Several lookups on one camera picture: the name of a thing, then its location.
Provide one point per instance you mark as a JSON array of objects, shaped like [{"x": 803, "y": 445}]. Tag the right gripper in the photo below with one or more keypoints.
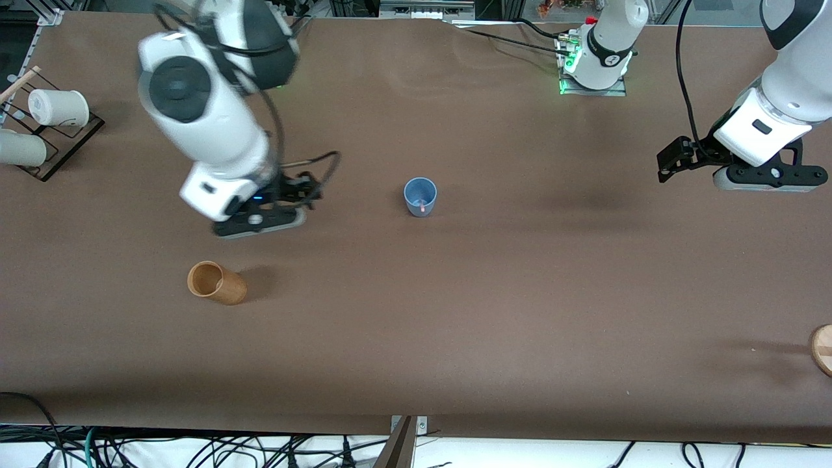
[{"x": 290, "y": 190}]

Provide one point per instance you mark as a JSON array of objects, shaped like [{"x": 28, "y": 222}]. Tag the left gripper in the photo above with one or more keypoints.
[{"x": 701, "y": 155}]

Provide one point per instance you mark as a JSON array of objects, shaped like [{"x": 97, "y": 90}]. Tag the blue cup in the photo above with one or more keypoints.
[{"x": 416, "y": 195}]

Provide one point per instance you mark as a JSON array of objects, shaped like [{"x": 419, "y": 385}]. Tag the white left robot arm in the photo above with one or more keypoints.
[{"x": 796, "y": 71}]

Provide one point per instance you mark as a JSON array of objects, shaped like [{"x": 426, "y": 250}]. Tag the brown wooden cup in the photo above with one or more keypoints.
[{"x": 227, "y": 289}]

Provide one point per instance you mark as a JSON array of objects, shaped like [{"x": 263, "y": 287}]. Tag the white cup with small mark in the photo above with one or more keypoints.
[{"x": 58, "y": 107}]

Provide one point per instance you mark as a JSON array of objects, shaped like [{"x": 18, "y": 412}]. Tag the plain white cup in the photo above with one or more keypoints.
[{"x": 23, "y": 148}]

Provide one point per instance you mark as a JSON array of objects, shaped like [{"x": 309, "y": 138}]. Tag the grey power strip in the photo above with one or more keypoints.
[{"x": 426, "y": 9}]

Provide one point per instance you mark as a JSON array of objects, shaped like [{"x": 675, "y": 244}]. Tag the round wooden disc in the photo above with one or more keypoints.
[{"x": 823, "y": 350}]

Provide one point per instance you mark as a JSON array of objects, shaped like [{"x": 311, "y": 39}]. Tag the dark angled support bar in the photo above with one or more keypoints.
[{"x": 396, "y": 448}]

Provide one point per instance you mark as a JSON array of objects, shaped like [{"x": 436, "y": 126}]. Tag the wooden rack stick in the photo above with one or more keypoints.
[{"x": 19, "y": 83}]

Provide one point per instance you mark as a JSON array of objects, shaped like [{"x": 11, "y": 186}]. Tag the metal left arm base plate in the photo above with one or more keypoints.
[{"x": 595, "y": 93}]

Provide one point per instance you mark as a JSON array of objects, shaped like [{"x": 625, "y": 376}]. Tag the metal table edge bracket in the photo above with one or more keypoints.
[{"x": 422, "y": 426}]

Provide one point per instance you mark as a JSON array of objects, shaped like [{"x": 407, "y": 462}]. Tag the aluminium frame rail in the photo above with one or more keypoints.
[{"x": 29, "y": 58}]

